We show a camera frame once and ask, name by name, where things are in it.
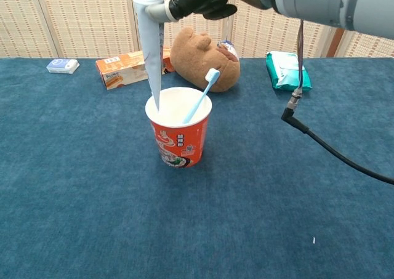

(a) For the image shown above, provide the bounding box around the orange paper noodle cup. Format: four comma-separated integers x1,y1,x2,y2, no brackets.
145,87,213,171

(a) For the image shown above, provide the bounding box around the orange biscuit carton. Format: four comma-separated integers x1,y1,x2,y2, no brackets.
95,46,176,91

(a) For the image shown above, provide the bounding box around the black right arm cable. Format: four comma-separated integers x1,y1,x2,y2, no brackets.
280,19,394,186

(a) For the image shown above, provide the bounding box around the light blue toothbrush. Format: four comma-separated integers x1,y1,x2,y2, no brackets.
182,68,221,125

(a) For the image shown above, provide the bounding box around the floral white toothpaste tube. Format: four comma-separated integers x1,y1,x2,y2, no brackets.
131,0,165,111

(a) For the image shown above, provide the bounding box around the blue table cloth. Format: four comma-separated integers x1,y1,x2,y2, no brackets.
0,57,394,279

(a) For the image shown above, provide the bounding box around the green wet wipes pack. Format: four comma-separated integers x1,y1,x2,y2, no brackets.
265,51,313,92

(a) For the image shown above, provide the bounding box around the woven folding screen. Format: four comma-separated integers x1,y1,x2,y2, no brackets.
337,26,394,58
0,0,352,59

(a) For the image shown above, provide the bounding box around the brown wooden post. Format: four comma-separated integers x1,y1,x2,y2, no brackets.
326,26,347,57

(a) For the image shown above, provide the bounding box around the brown capybara plush toy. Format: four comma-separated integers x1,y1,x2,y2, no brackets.
169,26,241,93

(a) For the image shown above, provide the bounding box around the small blue white box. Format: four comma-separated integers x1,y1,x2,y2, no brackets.
46,58,81,75

